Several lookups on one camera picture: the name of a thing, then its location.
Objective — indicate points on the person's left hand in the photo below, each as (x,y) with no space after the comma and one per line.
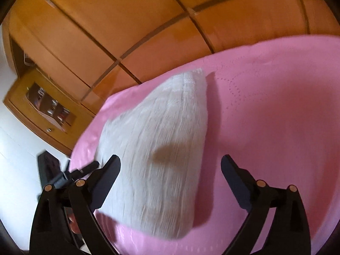
(73,221)

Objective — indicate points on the pink bedsheet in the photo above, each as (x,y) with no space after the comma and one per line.
(271,111)

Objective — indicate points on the wooden wardrobe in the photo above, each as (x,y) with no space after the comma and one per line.
(132,18)

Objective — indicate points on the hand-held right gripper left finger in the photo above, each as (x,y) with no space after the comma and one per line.
(105,183)

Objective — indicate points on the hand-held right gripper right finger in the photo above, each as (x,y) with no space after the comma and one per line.
(236,180)

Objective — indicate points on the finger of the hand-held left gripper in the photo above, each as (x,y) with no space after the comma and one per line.
(86,168)

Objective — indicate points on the wooden glass-door cabinet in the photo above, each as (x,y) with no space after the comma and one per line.
(34,106)

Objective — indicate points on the white knit sweater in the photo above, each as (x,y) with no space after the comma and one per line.
(159,138)

